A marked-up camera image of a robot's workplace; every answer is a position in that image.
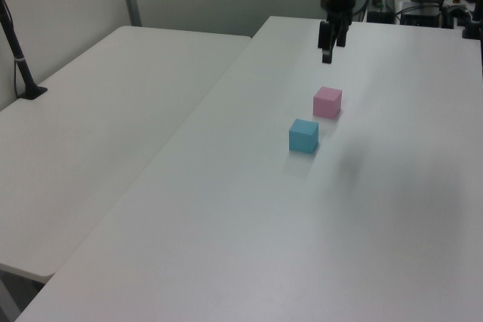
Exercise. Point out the blue cube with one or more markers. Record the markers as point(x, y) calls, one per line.
point(303, 137)

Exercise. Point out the pink cube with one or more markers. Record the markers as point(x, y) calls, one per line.
point(327, 102)

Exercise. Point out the black electronic device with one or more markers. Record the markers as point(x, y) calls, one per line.
point(420, 11)

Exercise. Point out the white side table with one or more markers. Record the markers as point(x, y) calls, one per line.
point(94, 129)

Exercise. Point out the black clamp camera stand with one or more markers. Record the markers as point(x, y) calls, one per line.
point(473, 22)

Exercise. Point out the black camera stand pole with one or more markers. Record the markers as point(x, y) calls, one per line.
point(17, 54)

